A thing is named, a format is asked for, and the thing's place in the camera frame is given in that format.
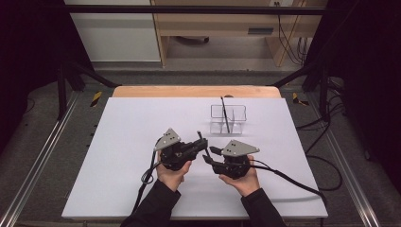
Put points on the right yellow clamp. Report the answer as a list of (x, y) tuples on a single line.
[(296, 99)]

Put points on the clear acrylic organizer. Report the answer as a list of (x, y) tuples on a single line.
[(236, 116)]

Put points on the black pen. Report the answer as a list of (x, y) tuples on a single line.
[(199, 135), (225, 115)]

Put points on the black metal stand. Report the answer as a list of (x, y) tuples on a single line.
[(323, 94), (61, 94)]

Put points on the white board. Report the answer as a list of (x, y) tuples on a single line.
[(110, 157)]

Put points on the person's right hand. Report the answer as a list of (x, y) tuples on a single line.
[(247, 186)]

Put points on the white cabinet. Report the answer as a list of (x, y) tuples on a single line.
[(116, 38)]

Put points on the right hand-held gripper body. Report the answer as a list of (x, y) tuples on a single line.
[(239, 148)]

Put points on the yellow clamp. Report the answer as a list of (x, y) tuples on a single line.
[(96, 99), (296, 99)]

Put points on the left yellow clamp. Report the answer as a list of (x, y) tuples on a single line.
[(96, 99)]

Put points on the wooden desk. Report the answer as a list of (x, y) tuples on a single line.
[(220, 23)]

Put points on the person's left hand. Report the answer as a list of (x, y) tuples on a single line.
[(173, 179)]

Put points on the black horizontal frame bar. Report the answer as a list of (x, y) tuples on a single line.
[(189, 9)]

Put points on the black curtain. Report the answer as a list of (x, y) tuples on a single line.
[(28, 63), (369, 78)]

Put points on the aluminium floor rail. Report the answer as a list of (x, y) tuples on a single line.
[(41, 157), (346, 170)]

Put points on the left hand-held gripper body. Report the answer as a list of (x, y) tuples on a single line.
[(168, 138)]

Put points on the wooden table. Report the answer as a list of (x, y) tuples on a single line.
[(173, 91)]

